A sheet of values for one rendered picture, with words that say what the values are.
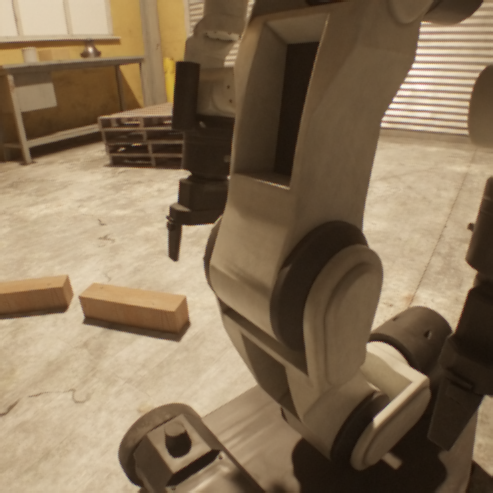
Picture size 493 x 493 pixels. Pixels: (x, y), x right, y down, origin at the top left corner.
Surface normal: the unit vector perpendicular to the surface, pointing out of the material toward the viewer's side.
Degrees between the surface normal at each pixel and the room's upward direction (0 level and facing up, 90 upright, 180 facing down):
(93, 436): 0
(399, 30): 90
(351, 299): 90
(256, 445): 0
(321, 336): 90
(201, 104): 78
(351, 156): 90
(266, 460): 0
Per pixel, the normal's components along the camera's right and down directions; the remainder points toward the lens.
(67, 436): -0.04, -0.90
